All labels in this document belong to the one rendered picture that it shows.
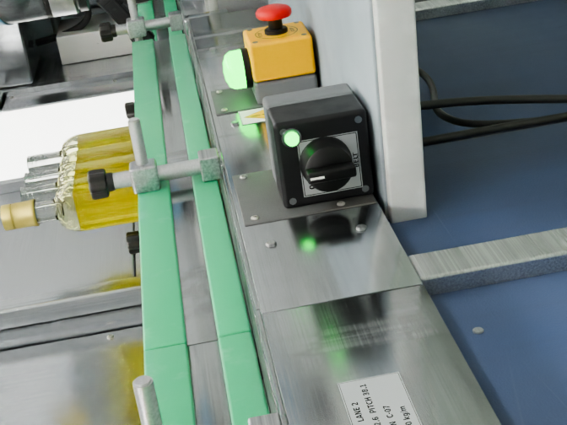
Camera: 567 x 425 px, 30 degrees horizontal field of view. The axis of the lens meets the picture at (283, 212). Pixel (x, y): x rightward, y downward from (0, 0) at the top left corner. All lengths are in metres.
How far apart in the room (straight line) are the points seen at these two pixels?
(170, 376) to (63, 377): 0.62
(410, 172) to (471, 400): 0.29
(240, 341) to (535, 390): 0.21
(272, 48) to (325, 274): 0.42
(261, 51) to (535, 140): 0.31
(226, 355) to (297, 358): 0.07
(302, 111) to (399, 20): 0.12
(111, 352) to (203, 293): 0.54
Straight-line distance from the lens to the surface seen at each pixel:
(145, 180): 1.04
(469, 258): 0.82
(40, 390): 1.34
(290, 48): 1.17
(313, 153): 0.88
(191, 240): 0.94
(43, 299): 1.46
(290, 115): 0.90
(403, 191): 0.90
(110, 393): 1.30
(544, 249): 0.83
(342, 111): 0.89
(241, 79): 1.18
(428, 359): 0.69
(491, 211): 0.93
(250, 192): 0.96
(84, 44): 2.63
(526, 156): 1.03
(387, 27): 0.84
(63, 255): 1.58
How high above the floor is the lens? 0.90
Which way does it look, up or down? 4 degrees down
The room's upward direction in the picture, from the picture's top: 100 degrees counter-clockwise
